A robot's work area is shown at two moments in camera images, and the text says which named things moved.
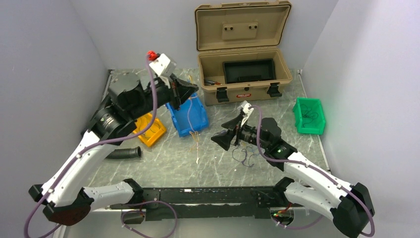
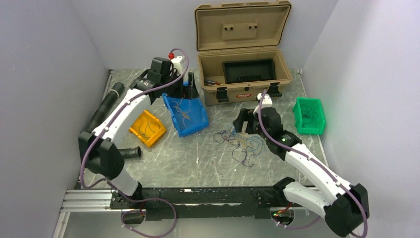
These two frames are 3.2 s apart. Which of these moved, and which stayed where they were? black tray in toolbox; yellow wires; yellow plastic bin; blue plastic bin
Moved: yellow wires
Stayed: blue plastic bin; black tray in toolbox; yellow plastic bin
